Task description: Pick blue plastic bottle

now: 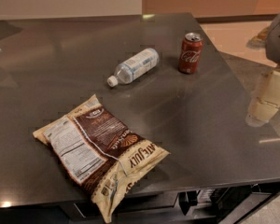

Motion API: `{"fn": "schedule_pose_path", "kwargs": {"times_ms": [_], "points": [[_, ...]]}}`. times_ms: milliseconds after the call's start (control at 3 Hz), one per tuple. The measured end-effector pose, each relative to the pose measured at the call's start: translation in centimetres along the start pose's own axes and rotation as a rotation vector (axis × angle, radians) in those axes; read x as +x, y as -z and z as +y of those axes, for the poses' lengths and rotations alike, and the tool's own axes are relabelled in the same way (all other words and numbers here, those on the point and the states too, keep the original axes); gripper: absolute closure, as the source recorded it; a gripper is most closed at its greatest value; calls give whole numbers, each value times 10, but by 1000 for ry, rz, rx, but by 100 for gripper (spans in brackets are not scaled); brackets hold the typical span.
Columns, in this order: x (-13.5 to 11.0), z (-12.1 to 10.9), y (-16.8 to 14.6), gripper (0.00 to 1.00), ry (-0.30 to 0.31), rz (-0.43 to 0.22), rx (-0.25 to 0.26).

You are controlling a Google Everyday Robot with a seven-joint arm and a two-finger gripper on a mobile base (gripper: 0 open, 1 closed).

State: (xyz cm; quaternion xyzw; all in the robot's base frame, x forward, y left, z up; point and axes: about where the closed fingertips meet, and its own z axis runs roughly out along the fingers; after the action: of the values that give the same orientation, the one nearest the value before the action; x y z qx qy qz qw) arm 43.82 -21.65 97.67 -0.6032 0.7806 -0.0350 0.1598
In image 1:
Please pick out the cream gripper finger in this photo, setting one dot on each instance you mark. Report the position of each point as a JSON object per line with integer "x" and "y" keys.
{"x": 270, "y": 90}
{"x": 259, "y": 113}

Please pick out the clear plastic water bottle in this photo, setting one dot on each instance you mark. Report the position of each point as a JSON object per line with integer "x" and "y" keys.
{"x": 133, "y": 68}

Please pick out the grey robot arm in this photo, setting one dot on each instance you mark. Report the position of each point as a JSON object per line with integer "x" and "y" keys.
{"x": 272, "y": 47}

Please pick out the red Coca-Cola can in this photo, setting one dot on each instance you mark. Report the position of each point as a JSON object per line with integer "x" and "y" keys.
{"x": 191, "y": 50}

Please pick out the dark drawer unit under table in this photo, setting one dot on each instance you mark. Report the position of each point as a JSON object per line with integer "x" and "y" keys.
{"x": 229, "y": 205}

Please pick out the brown and cream chip bag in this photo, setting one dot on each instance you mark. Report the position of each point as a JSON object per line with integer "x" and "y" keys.
{"x": 100, "y": 153}

